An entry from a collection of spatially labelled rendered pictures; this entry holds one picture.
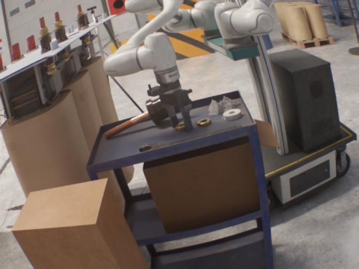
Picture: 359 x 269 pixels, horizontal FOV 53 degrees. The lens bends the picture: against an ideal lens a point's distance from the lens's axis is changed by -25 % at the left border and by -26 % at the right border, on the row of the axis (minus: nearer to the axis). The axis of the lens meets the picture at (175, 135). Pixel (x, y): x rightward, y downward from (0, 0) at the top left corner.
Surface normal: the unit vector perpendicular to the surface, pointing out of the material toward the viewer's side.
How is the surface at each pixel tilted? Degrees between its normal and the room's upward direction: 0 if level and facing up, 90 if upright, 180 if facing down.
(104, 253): 90
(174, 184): 90
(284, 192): 90
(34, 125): 90
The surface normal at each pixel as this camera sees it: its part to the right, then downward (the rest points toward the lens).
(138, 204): -0.26, -0.90
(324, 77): 0.16, 0.32
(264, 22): 0.41, 0.29
